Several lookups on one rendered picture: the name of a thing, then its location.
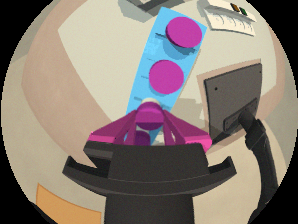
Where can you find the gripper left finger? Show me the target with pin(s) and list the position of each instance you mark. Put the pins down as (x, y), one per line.
(116, 131)

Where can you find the cream long bar with two dark lamps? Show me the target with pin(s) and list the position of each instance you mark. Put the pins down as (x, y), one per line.
(224, 15)

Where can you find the blue rectangular tube holder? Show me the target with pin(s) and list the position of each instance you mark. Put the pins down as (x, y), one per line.
(157, 48)

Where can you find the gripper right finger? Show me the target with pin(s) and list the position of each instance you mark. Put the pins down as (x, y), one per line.
(184, 132)

